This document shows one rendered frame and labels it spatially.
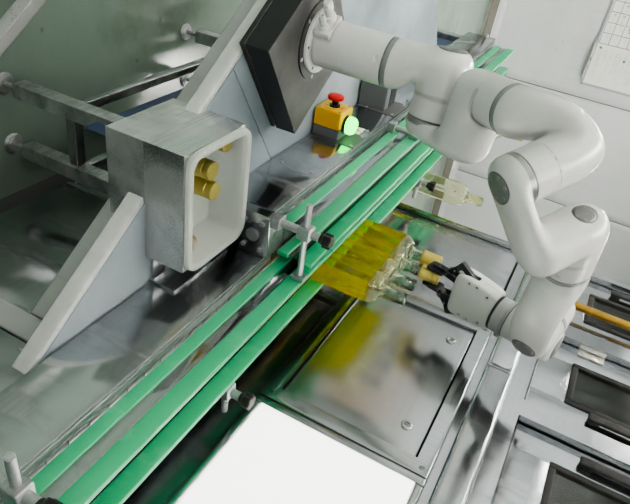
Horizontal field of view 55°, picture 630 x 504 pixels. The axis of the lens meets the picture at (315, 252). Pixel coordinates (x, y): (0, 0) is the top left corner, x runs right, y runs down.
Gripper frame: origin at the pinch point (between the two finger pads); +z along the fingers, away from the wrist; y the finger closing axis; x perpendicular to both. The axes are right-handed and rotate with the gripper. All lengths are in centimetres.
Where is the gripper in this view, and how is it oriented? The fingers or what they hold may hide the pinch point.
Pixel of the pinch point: (435, 276)
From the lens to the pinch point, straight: 136.0
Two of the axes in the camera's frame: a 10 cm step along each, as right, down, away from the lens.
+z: -7.3, -4.7, 5.0
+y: 1.5, -8.2, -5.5
